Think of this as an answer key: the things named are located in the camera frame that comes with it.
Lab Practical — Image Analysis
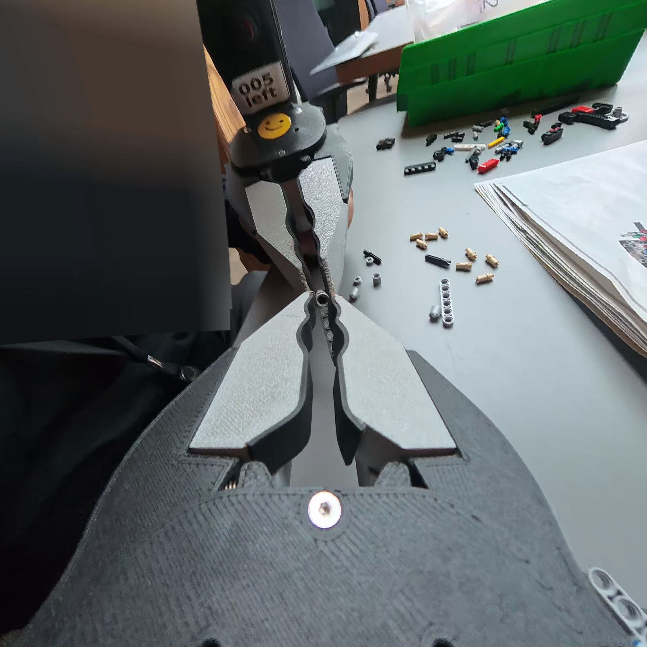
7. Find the dark grey lego beam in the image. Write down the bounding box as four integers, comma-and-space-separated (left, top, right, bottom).
316, 303, 340, 367

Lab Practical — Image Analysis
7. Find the dark chair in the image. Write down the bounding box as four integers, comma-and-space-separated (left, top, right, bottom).
275, 0, 377, 124

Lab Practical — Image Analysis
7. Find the light grey lego beam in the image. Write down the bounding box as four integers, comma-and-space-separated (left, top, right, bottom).
438, 278, 455, 329
588, 567, 644, 639

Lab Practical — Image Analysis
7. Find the scatter of tan lego pins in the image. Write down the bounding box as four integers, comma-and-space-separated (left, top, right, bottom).
409, 226, 500, 285

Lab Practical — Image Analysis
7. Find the open lego instruction booklet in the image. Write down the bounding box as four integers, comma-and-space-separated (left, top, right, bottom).
474, 141, 647, 359

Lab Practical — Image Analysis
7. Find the pile of mixed lego pieces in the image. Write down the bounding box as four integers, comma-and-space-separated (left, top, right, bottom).
425, 114, 566, 172

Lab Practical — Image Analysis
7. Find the clear plastic bag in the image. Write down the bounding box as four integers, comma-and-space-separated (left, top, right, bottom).
408, 0, 512, 44

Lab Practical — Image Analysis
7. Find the person's left hand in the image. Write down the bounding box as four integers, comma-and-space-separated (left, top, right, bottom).
297, 189, 356, 257

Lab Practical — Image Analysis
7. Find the black lanyard with metal clip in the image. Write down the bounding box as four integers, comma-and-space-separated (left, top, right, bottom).
115, 336, 201, 381

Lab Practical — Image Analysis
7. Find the wooden furniture panel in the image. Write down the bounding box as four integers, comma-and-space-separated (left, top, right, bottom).
204, 44, 244, 175

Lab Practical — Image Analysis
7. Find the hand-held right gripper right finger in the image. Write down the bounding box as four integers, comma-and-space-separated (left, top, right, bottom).
329, 295, 459, 467

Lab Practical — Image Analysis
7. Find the black red lego assembly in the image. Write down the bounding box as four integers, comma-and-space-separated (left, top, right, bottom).
558, 103, 630, 130

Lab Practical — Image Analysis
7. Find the grey flat panel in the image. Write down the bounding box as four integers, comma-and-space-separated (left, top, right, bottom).
310, 30, 380, 72

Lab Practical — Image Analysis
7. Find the green plastic box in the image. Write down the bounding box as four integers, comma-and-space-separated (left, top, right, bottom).
396, 0, 647, 128

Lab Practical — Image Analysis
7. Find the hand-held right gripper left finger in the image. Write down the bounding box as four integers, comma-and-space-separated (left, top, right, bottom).
188, 292, 315, 474

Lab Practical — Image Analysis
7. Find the wooden table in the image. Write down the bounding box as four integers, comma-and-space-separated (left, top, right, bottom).
335, 6, 421, 104

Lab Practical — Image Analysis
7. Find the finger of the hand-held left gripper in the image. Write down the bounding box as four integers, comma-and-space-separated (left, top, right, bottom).
245, 179, 311, 293
297, 157, 350, 299

